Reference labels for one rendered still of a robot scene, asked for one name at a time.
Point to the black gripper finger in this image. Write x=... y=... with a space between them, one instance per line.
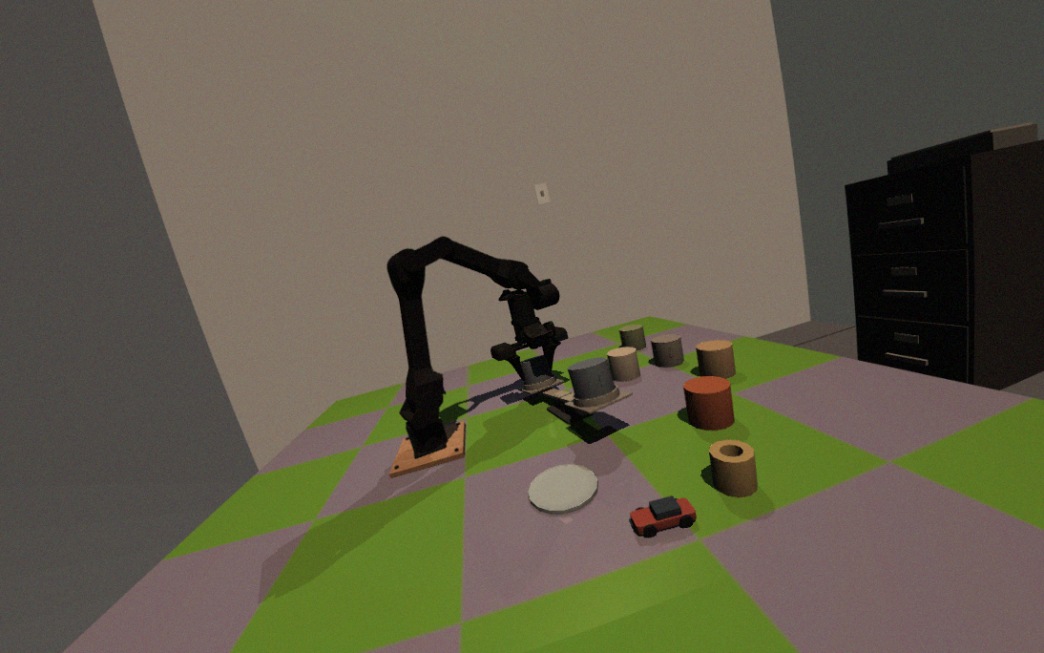
x=549 y=352
x=515 y=362

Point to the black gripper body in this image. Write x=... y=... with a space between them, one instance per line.
x=506 y=351

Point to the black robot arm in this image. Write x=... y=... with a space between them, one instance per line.
x=424 y=387

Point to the red toy car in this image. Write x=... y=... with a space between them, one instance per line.
x=662 y=514

